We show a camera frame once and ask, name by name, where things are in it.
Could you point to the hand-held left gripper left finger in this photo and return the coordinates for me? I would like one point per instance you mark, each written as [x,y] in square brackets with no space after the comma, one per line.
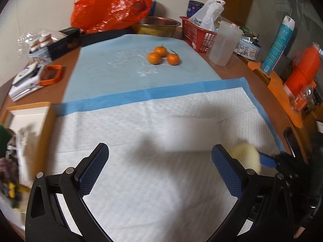
[93,171]

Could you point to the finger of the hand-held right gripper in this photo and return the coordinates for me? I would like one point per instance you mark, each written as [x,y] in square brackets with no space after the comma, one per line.
[267,160]

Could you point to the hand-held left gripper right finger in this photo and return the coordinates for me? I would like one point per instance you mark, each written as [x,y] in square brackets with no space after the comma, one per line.
[227,172]

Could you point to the pale yellow sponge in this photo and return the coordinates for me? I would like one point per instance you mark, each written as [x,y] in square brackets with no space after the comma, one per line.
[246,156]

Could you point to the wooden framed white tray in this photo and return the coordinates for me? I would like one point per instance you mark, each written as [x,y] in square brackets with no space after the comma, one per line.
[27,126]

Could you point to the dark printed cloth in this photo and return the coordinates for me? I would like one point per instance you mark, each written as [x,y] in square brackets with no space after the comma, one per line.
[8,171]

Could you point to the black phone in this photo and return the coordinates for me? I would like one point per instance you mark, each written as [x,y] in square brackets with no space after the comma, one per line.
[289,141]

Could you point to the clear plastic bottle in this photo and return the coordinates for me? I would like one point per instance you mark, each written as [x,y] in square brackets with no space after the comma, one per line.
[302,97]

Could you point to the white pad with blue border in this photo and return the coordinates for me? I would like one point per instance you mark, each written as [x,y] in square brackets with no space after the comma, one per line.
[156,136]

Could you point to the orange cloth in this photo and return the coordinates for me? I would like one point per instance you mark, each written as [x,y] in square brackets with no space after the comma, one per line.
[277,85]

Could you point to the stack of orange cups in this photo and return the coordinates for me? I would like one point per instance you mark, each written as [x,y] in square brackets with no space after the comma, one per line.
[301,70]

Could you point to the green cloth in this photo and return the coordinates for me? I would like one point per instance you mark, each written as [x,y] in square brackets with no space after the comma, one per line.
[5,132]

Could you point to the orange rimmed lid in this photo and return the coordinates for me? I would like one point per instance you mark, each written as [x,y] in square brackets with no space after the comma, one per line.
[50,75]

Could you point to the light blue pad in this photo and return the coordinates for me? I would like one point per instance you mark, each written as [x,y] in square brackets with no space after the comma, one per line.
[121,65]

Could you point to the stack of white packets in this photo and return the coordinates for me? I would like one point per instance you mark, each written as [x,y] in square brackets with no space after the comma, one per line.
[25,82]

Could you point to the printed tin box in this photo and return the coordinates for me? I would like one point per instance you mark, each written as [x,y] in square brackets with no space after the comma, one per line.
[248,49]

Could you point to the teal spray can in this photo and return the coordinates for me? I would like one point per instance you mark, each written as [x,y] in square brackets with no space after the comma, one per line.
[277,45]

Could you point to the clear plastic jug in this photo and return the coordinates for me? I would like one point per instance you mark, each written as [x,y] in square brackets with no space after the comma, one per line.
[224,42]

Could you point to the tangerine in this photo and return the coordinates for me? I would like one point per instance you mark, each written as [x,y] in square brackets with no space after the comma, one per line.
[154,58]
[160,51]
[173,59]

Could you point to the black box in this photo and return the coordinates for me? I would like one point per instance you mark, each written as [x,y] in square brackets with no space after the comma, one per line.
[64,44]

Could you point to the black tray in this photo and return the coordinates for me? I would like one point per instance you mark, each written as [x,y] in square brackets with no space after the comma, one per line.
[106,36]

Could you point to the red plastic basket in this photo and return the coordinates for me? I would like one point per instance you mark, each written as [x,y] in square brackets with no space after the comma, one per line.
[199,36]

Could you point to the clear plastic package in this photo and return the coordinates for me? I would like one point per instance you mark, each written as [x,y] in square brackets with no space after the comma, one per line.
[37,42]

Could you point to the metal bowl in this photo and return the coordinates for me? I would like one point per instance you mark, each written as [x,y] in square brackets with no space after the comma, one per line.
[157,26]

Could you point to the white plastic bag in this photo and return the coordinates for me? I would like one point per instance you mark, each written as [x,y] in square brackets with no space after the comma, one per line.
[208,12]

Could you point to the red plastic bag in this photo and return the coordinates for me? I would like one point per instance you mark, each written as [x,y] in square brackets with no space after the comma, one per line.
[108,5]

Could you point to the dark blue cup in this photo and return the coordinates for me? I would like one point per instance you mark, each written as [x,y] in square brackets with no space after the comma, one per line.
[194,8]

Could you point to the blue bottle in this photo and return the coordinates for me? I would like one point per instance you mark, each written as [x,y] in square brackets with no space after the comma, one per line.
[153,3]

